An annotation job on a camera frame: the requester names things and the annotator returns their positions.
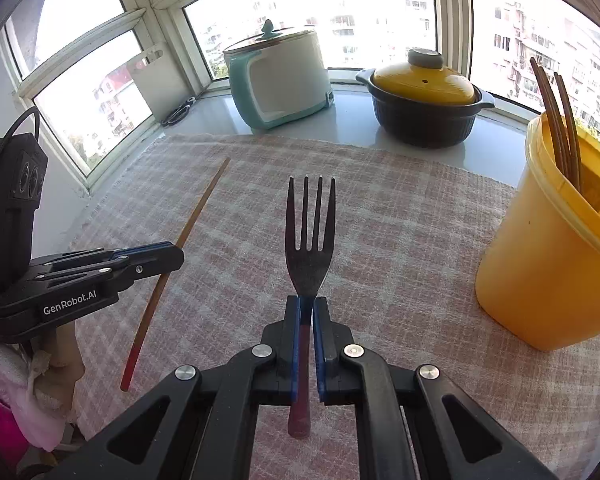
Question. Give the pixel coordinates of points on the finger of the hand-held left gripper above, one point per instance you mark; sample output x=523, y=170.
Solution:
x=150, y=266
x=145, y=250

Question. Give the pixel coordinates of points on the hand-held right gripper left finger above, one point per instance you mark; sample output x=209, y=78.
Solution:
x=294, y=340

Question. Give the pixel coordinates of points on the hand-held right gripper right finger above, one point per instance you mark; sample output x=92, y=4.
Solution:
x=320, y=340

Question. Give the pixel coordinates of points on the metal fork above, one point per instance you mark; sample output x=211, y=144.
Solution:
x=307, y=260

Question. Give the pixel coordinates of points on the yellow plastic container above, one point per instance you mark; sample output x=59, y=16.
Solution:
x=545, y=260

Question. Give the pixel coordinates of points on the person's left hand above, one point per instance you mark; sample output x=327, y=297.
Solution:
x=62, y=355

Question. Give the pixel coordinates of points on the black scissors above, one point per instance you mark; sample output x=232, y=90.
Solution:
x=177, y=114

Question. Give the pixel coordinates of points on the pink plaid table cloth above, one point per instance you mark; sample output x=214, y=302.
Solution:
x=405, y=220

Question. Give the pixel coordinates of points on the white cutting board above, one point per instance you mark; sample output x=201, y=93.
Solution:
x=155, y=90

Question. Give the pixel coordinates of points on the black casserole pot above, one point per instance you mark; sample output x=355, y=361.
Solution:
x=420, y=125

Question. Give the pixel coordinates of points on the glass lid teal knob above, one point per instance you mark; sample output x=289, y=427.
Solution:
x=267, y=35

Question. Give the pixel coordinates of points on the yellow casserole lid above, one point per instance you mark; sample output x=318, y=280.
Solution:
x=420, y=85

